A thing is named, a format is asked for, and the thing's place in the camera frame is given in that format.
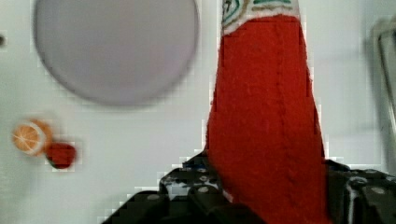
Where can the silver toaster oven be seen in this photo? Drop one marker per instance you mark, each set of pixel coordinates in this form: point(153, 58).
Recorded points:
point(383, 62)

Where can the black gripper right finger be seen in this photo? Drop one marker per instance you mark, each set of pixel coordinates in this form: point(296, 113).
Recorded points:
point(357, 196)

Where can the red strawberry toy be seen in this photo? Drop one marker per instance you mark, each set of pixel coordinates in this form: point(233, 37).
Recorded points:
point(61, 155)

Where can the red plush ketchup bottle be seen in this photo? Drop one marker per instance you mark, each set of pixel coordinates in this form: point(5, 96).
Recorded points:
point(263, 135)

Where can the round grey plate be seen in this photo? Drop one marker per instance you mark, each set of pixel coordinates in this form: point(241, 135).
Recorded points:
point(116, 52)

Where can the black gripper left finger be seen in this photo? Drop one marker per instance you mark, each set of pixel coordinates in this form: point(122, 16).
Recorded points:
point(195, 172)

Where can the orange slice toy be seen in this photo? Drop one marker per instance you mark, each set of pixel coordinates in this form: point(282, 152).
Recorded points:
point(32, 136)

